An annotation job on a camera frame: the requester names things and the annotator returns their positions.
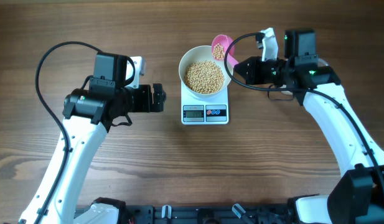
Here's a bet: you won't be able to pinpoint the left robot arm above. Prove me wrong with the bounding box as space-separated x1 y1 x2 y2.
19 52 166 223

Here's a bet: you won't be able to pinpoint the white digital kitchen scale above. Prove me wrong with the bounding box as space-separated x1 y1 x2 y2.
180 84 229 125

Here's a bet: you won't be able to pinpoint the white bowl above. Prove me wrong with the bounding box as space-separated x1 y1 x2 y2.
179 45 233 98

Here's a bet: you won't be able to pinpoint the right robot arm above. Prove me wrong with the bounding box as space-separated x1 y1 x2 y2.
233 28 384 223

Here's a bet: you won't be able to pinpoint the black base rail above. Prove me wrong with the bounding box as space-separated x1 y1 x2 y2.
75 197 345 224

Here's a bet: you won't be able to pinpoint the pink plastic scoop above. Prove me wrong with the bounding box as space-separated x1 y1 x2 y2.
211 34 238 68

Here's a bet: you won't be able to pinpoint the soybeans in bowl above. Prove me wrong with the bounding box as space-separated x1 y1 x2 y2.
184 61 225 94

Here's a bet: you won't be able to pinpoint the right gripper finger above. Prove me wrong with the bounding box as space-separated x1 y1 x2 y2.
234 67 250 84
234 57 251 71

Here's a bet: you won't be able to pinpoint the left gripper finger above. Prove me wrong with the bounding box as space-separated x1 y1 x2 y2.
152 93 166 113
152 83 166 103

